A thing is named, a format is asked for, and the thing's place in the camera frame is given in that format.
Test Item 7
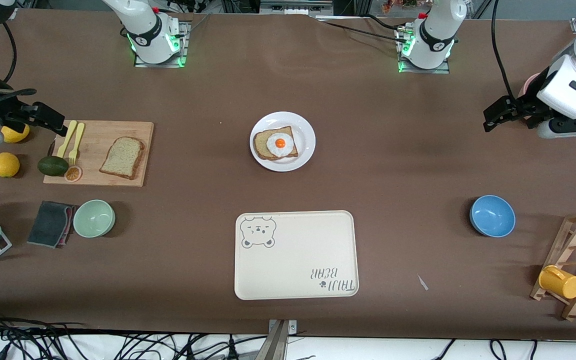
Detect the brown bread slice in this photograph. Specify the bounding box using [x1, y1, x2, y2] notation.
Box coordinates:
[253, 126, 300, 161]
[99, 136, 146, 180]

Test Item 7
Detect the white round plate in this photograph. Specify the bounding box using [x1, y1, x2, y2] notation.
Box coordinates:
[249, 111, 316, 173]

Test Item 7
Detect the fried egg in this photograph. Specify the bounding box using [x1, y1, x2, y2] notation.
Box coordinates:
[266, 133, 295, 158]

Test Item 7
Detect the yellow plastic knife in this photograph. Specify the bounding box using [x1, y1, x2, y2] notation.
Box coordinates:
[57, 120, 77, 158]

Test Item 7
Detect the pink bowl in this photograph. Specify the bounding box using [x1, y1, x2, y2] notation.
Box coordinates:
[518, 73, 544, 101]

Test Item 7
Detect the yellow plastic fork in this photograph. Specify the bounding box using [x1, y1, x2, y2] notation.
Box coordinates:
[68, 122, 85, 166]

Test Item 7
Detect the yellow lemon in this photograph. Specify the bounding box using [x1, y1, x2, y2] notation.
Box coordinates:
[1, 123, 31, 144]

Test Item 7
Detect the green avocado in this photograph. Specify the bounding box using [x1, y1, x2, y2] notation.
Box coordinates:
[37, 155, 70, 177]

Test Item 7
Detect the wooden cutting board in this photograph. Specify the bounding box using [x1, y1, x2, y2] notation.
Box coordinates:
[43, 120, 155, 188]

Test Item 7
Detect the lower lemon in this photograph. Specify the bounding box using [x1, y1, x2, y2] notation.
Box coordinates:
[0, 152, 21, 178]

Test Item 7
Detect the grey folded cloth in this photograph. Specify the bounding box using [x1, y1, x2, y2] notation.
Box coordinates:
[27, 200, 76, 249]

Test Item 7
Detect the pale green bowl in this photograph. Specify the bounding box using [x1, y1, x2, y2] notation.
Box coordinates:
[72, 199, 116, 239]

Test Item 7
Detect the blue bowl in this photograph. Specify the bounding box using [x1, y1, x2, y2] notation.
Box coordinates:
[469, 194, 517, 238]

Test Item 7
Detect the wooden mug rack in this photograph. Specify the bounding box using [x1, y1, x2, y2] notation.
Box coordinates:
[530, 211, 576, 322]

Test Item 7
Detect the yellow mug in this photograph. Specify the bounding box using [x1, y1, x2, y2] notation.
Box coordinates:
[538, 265, 576, 300]

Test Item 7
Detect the beige bear print tray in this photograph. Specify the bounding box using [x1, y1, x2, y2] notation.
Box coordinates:
[234, 210, 360, 301]

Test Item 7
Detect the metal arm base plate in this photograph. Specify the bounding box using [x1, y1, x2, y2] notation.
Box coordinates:
[395, 25, 451, 75]
[133, 20, 190, 68]

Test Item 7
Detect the black base cable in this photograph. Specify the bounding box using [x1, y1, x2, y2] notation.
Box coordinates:
[318, 14, 409, 43]

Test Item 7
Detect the black cable bundle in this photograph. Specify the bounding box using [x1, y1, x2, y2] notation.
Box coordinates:
[0, 307, 269, 360]

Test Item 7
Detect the grey metal frame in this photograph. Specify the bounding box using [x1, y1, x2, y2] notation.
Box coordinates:
[220, 0, 369, 20]

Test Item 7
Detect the metal clamp bracket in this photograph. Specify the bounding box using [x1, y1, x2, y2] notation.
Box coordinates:
[255, 319, 298, 360]

